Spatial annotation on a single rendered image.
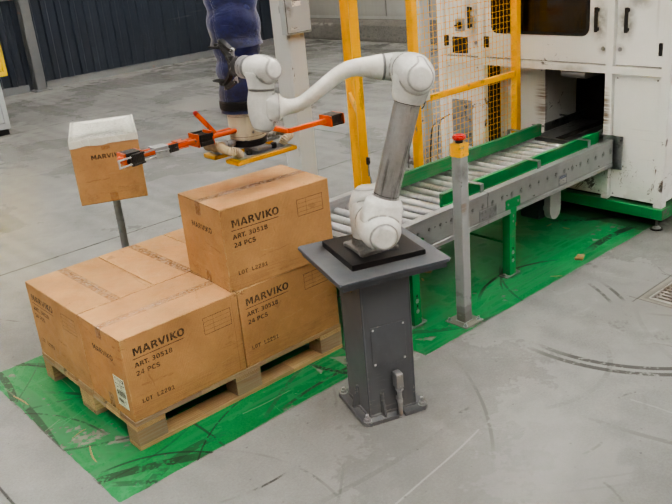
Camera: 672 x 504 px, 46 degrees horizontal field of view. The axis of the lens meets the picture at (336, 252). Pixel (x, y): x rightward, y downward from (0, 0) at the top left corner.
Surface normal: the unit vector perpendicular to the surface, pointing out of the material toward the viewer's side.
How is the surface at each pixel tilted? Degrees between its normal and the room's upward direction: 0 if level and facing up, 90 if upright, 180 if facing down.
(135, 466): 0
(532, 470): 0
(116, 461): 0
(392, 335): 90
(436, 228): 90
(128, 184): 90
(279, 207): 90
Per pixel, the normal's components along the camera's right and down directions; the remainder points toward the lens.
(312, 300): 0.67, 0.22
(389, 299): 0.38, 0.31
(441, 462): -0.08, -0.92
